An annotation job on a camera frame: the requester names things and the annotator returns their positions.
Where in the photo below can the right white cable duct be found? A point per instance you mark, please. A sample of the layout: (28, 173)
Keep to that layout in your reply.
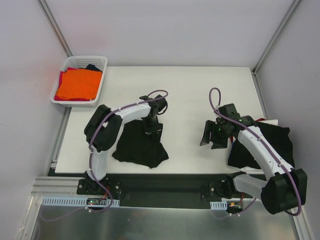
(219, 205)

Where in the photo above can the left aluminium corner post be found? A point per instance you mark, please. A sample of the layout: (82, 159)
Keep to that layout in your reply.
(55, 27)

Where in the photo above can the navy t shirt in basket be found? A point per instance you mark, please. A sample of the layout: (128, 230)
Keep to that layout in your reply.
(92, 67)

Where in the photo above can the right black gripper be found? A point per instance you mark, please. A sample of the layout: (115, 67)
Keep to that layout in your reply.
(215, 133)

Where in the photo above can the white plastic laundry basket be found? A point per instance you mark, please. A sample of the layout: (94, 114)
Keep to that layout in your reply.
(80, 62)

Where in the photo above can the aluminium corner post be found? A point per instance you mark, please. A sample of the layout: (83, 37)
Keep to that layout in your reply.
(275, 36)
(55, 27)

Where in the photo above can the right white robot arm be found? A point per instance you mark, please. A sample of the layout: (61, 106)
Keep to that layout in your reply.
(284, 188)

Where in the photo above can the white cable duct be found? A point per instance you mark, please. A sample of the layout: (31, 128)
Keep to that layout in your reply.
(219, 205)
(64, 201)

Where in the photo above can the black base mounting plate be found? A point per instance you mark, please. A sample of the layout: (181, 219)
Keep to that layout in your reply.
(177, 191)

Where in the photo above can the orange t shirt in basket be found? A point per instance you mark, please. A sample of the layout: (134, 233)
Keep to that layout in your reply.
(80, 84)

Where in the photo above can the left white cable duct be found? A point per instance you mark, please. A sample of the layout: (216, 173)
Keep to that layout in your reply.
(64, 201)

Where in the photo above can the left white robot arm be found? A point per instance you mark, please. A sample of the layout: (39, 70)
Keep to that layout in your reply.
(106, 125)

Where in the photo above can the black t shirt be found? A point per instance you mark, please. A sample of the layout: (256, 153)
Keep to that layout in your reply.
(277, 136)
(135, 146)

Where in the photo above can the right aluminium corner post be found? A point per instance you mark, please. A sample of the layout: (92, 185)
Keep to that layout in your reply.
(275, 36)

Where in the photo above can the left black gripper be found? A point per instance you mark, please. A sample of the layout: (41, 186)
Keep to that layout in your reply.
(153, 128)

